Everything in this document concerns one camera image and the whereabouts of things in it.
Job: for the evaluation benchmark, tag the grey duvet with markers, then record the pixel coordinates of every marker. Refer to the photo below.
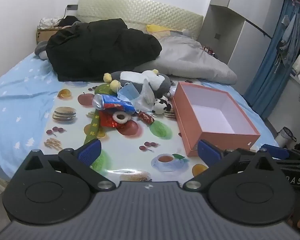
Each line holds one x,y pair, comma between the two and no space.
190,57

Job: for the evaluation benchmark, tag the green plush stick yellow pompoms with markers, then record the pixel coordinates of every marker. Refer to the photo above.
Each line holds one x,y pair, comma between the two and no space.
93,127

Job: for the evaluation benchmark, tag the cream padded headboard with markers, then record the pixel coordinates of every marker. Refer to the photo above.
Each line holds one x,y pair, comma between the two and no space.
140,10

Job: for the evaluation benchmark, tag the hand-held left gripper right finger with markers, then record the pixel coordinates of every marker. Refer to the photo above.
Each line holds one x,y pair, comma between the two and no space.
208,152

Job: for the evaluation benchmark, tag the blue snack packet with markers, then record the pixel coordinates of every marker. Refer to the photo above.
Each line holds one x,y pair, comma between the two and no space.
115,102

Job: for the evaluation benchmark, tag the light blue bedsheet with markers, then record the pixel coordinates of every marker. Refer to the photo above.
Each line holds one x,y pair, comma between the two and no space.
15,105

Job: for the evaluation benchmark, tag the brown cardboard box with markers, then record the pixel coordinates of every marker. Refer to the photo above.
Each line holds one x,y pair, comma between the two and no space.
42,36

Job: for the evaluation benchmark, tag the blue curtain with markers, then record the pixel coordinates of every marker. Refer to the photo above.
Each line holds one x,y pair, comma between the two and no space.
270,80

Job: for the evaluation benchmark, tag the grey plush item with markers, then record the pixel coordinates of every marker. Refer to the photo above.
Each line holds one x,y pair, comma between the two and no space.
40,51

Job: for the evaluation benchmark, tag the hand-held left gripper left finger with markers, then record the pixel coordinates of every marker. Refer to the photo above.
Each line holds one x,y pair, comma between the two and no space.
90,152

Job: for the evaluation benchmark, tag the hanging denim shirt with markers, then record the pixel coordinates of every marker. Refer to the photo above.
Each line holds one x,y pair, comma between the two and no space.
290,37

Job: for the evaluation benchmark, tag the food printed tablecloth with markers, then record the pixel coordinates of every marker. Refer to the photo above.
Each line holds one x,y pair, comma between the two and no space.
130,150

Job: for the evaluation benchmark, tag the white patterned cloth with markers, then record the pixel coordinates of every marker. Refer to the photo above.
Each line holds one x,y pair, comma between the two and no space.
48,22

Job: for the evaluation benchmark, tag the panda plush toy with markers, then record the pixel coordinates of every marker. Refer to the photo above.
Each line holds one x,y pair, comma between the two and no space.
160,106

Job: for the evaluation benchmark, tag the wall socket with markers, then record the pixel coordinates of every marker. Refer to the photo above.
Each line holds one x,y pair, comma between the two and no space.
72,7

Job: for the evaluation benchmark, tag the white wardrobe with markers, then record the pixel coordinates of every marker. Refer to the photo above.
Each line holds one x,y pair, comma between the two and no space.
240,42

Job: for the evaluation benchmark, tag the clear plastic bag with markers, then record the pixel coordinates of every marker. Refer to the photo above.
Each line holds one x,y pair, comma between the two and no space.
145,97

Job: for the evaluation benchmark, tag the red candy wrapper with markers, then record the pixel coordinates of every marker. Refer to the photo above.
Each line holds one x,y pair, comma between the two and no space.
146,117

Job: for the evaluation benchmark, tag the yellow pillow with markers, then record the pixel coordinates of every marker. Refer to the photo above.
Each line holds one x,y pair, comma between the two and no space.
157,28

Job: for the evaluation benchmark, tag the black jacket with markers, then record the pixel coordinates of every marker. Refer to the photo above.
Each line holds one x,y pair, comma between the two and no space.
102,47

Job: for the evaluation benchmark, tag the grey white penguin plush toy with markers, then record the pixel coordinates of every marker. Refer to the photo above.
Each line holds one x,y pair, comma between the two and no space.
160,85

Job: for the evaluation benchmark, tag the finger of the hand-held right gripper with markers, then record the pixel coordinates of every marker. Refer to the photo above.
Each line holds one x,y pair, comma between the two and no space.
245,151
275,151

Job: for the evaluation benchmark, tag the blue face mask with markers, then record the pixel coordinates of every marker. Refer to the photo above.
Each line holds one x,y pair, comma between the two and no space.
127,91

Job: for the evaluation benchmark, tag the pink cardboard box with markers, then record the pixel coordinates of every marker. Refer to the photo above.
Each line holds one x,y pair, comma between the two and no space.
190,120

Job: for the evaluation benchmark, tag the cluster of small bottles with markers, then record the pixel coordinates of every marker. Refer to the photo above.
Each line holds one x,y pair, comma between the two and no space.
208,50

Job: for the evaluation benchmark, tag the red foil wrapper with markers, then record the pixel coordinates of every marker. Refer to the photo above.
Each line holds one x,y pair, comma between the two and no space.
106,120

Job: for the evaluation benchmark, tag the white trash bin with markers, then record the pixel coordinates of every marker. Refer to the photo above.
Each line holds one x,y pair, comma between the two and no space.
285,137

